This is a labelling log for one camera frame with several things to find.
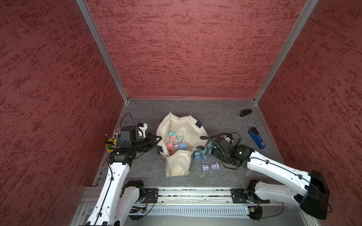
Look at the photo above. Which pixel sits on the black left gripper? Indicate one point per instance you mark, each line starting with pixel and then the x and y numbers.
pixel 151 144

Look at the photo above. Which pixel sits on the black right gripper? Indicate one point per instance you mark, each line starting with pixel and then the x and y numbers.
pixel 215 152

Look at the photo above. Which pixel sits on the pink hourglass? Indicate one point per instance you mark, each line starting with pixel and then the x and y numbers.
pixel 170 143
pixel 173 152

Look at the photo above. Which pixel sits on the pink hourglass top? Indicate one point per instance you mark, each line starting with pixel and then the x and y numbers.
pixel 173 152

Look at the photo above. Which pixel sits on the purple hourglass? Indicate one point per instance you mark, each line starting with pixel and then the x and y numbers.
pixel 176 147
pixel 214 166

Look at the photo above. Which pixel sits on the purple hourglass front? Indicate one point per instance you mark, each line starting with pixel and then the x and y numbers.
pixel 214 166

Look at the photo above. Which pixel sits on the cream canvas tote bag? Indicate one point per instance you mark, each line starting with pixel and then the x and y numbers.
pixel 188 127

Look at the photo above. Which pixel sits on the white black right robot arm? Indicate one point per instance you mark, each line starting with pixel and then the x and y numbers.
pixel 307 190

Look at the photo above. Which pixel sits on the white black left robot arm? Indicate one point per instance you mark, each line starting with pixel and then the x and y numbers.
pixel 117 198

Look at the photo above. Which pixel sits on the blue stapler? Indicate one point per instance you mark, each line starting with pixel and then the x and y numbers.
pixel 255 135

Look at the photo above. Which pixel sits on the yellow pencil holder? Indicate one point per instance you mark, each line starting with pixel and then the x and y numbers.
pixel 113 141

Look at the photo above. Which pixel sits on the small black device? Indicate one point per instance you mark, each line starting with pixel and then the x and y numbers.
pixel 245 112

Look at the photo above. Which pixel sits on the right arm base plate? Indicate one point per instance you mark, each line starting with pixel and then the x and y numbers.
pixel 243 196

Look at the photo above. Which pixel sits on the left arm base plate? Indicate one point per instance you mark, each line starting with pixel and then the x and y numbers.
pixel 150 196

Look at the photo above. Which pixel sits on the aluminium front rail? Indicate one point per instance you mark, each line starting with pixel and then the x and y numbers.
pixel 222 195

